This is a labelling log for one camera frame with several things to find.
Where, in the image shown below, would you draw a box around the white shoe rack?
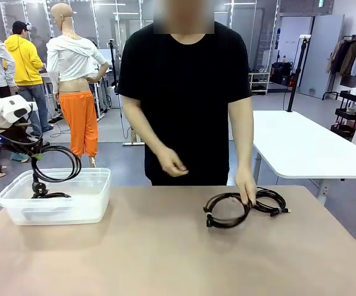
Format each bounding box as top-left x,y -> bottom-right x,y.
248,72 -> 271,95

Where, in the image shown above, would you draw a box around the thin black cable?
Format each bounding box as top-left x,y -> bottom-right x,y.
202,191 -> 257,231

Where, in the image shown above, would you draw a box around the white table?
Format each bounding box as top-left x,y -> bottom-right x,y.
251,110 -> 356,206

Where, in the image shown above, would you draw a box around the beige bald mannequin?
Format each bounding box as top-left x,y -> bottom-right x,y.
46,2 -> 110,169

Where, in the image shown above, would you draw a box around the white mannequin shirt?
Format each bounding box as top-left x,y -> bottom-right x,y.
46,34 -> 108,95

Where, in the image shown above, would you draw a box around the black braided USB cable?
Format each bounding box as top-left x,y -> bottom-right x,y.
251,186 -> 292,218

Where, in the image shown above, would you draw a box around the person's left hand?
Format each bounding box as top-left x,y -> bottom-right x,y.
235,168 -> 258,207

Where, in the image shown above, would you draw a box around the black utility cart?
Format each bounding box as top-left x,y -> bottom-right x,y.
330,90 -> 356,139

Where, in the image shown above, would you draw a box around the brown hanging coat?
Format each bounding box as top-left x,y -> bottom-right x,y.
339,39 -> 356,77

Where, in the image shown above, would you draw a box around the person's left forearm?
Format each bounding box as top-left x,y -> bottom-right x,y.
229,123 -> 256,173

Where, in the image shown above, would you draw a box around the black clothes rack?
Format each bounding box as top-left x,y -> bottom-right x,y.
321,34 -> 356,101

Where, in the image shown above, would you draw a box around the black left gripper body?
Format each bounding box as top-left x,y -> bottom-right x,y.
0,121 -> 42,154

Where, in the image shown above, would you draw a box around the black light stand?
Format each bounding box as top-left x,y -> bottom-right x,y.
284,34 -> 312,112

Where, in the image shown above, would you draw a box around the orange mannequin pants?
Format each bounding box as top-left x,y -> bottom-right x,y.
59,91 -> 100,157

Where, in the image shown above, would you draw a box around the person in yellow hoodie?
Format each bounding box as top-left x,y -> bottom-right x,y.
4,20 -> 54,138

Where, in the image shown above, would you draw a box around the grey partition panel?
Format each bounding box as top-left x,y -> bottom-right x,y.
297,14 -> 345,99

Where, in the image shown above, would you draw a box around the black power cable with plug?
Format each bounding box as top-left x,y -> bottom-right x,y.
30,145 -> 83,200

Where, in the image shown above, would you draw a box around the beige hanging coat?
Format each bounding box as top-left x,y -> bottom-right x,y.
327,39 -> 345,74

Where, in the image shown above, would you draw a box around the clear plastic storage bin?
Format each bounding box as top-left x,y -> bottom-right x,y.
0,167 -> 113,226

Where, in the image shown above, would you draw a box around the camera on black tripod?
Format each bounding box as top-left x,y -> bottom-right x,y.
108,38 -> 119,90

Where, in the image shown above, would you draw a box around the person's right forearm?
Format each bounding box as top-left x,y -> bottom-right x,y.
128,117 -> 171,158

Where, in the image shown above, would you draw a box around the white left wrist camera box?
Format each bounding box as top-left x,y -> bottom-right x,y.
0,94 -> 39,130

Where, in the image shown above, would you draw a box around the person's right hand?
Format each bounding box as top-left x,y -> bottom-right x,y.
158,147 -> 190,178

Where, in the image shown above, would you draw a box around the black bags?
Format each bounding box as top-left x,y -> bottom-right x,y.
271,61 -> 296,86

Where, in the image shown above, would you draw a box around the person in black T-shirt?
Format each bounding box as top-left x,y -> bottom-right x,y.
116,0 -> 254,186

